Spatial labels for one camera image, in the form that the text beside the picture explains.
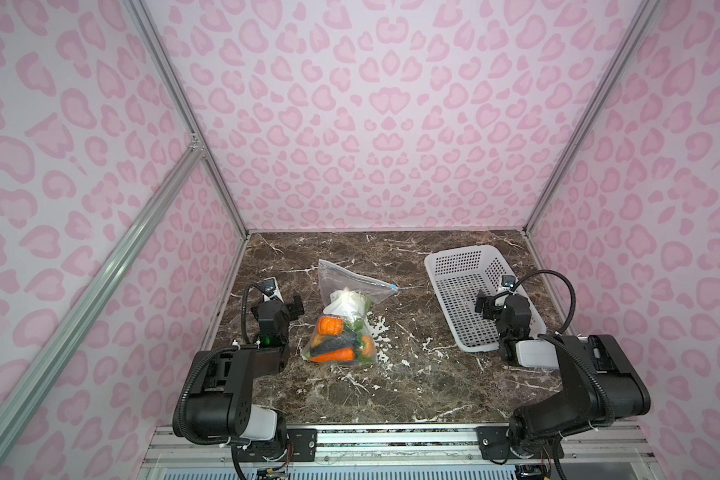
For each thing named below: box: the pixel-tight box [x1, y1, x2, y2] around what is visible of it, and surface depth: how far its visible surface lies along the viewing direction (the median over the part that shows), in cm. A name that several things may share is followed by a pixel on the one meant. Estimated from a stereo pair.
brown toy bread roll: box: [362, 336, 375, 358], surface depth 83 cm
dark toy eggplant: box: [310, 333, 359, 357], surface depth 82 cm
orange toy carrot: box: [309, 347, 355, 362], surface depth 82 cm
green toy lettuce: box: [323, 287, 373, 333], surface depth 83 cm
